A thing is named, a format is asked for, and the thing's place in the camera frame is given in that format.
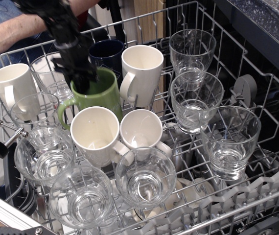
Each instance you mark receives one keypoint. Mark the small white mug front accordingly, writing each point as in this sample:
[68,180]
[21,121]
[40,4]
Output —
[140,128]

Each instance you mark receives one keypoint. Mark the grey wire dishwasher rack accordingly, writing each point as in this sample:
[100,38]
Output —
[26,211]

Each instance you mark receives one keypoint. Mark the green ceramic mug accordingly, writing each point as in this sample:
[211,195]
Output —
[104,93]

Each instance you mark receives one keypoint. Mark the person's bare forearm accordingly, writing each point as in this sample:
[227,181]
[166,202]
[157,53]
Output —
[15,25]

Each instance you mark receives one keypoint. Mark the clear glass rear left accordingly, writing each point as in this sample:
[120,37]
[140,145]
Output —
[48,79]

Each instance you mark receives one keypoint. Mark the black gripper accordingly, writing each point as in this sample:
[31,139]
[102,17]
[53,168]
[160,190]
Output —
[71,44]

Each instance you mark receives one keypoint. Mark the large white mug front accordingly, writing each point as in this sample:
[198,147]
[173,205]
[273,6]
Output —
[95,132]

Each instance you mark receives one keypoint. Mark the grey plastic rack roller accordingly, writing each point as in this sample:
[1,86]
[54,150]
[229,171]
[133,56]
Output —
[245,90]

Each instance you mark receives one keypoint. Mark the clear glass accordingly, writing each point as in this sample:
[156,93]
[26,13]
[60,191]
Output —
[145,177]
[81,197]
[35,110]
[192,94]
[48,79]
[191,49]
[229,136]
[44,154]

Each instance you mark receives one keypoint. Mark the tall white mug rear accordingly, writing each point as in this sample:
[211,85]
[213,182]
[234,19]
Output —
[141,70]

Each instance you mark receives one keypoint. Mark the clear glass front left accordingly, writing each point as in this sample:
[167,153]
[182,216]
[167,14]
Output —
[81,197]

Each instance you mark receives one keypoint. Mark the navy blue mug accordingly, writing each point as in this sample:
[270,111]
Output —
[107,53]

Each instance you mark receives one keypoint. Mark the clear glass rear right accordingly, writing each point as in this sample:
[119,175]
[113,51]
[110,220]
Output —
[191,49]

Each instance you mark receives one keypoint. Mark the white plates lower rack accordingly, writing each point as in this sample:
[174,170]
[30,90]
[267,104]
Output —
[188,191]

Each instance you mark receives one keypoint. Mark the clear glass lower left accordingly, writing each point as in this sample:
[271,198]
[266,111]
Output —
[44,154]

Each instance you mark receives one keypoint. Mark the grey plastic tine row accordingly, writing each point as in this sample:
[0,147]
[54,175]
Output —
[246,208]

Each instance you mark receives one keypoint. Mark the clear glass front centre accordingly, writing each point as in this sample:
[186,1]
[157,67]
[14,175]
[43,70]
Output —
[145,177]

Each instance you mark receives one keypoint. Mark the clear glass middle left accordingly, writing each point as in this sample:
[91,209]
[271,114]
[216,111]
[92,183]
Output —
[35,110]

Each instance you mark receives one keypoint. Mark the clear glass middle right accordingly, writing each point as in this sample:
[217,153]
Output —
[192,94]

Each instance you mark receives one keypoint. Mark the clear glass front right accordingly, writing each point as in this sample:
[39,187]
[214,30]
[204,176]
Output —
[229,136]

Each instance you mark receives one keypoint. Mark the white mug far left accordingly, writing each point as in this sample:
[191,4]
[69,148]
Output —
[16,82]

